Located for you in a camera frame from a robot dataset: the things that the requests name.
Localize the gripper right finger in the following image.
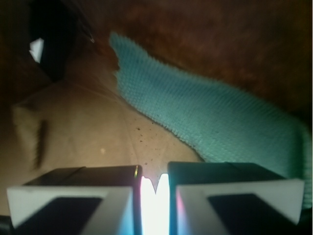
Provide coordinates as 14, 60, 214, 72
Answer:
168, 162, 306, 235

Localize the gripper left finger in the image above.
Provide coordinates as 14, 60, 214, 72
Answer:
7, 165, 142, 235

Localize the blue terry cloth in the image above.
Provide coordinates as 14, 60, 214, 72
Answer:
109, 32, 313, 208

